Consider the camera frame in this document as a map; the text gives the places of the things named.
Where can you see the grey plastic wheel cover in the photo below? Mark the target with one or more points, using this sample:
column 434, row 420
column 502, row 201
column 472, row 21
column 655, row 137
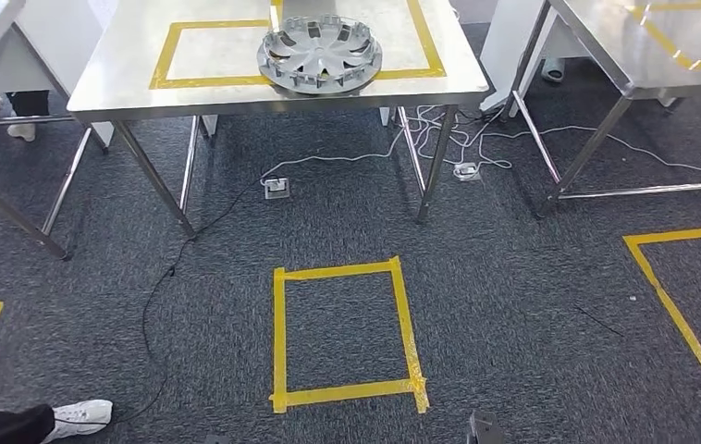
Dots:
column 320, row 61

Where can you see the silver floor socket box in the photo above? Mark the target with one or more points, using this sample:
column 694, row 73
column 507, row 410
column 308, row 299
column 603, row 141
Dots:
column 277, row 188
column 468, row 171

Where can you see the white desk cabinet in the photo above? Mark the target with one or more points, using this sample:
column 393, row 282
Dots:
column 510, row 43
column 62, row 37

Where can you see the pale grey shoe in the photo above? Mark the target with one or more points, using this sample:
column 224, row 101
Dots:
column 553, row 70

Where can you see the thin black strip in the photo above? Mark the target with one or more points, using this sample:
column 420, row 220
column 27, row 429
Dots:
column 598, row 320

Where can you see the person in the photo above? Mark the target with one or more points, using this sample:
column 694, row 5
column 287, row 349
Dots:
column 23, row 132
column 81, row 413

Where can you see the yellow table tape marking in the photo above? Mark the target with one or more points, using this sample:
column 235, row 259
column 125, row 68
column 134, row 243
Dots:
column 663, row 40

